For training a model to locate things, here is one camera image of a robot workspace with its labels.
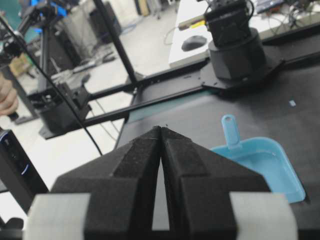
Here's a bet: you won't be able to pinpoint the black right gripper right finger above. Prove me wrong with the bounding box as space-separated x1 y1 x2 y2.
160 127 299 240

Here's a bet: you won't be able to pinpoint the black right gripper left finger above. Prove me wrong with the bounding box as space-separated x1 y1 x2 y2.
25 126 161 240

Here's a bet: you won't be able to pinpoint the light blue plastic dustpan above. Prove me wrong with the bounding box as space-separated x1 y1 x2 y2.
211 114 306 204

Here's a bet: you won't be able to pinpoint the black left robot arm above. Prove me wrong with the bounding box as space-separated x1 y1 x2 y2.
200 0 285 92

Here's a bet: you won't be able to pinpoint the human hand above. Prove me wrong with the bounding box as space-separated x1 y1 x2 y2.
0 73 19 116

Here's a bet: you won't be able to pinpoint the black device with blue light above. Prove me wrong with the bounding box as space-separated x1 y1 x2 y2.
0 129 49 214

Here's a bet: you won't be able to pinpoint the small paper scrap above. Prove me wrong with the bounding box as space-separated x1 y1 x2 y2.
289 100 296 107

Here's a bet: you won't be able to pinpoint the black computer mouse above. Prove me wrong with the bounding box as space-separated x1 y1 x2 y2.
181 35 207 52

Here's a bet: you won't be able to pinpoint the white desk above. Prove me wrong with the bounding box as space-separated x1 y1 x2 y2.
169 0 320 68

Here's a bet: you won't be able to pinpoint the black tripod stand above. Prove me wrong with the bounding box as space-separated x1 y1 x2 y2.
0 0 83 83

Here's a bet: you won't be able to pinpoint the black aluminium frame rails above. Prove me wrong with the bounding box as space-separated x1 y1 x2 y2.
24 0 226 131

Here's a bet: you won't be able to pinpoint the black cable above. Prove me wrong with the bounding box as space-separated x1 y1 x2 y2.
0 16 104 156

